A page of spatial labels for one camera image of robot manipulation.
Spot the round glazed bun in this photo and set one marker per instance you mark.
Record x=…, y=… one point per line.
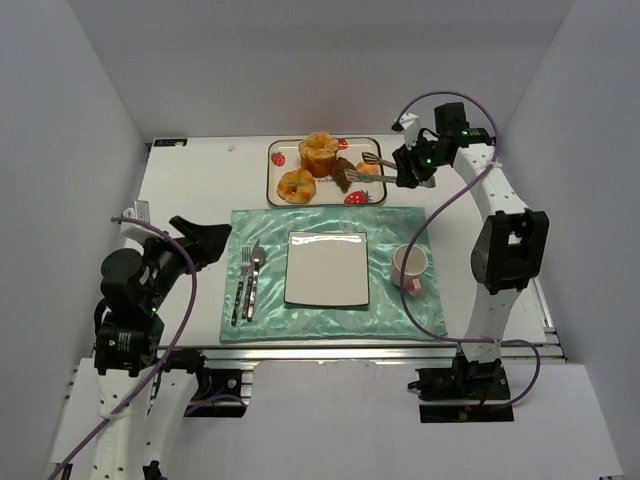
x=297, y=187

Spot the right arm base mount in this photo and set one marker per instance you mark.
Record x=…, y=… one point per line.
x=465, y=392

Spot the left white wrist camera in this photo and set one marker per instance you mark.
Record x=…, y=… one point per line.
x=137, y=212

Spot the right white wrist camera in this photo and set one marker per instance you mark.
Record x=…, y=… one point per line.
x=409, y=125

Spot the white square plate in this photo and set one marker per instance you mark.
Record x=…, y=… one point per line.
x=327, y=269

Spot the silver table knife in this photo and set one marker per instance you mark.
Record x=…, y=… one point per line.
x=258, y=258

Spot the tall orange muffin bread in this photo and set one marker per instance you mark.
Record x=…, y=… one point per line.
x=318, y=153

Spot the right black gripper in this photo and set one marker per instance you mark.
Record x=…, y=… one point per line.
x=408, y=166

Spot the metal serving tongs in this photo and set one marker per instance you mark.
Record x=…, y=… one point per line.
x=420, y=169

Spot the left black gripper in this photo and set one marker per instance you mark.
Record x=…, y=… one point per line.
x=185, y=249

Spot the silver fork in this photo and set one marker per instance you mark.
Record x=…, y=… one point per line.
x=245, y=264

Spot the brown chocolate croissant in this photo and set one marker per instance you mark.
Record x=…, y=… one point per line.
x=338, y=173

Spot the small round bread roll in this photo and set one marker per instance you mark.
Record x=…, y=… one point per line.
x=367, y=172

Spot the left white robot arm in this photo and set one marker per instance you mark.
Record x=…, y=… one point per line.
x=143, y=392

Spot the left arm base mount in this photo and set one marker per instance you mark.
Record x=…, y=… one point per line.
x=219, y=390

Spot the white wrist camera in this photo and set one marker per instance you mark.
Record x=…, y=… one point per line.
x=409, y=125
x=137, y=212

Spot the aluminium table frame rail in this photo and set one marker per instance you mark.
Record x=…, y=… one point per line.
x=429, y=351

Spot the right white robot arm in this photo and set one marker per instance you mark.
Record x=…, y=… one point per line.
x=509, y=250

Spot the green satin placemat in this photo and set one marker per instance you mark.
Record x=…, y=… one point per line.
x=390, y=315

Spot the strawberry pattern tray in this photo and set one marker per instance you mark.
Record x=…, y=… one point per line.
x=283, y=157

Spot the pink ceramic mug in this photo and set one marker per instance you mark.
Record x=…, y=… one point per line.
x=416, y=265

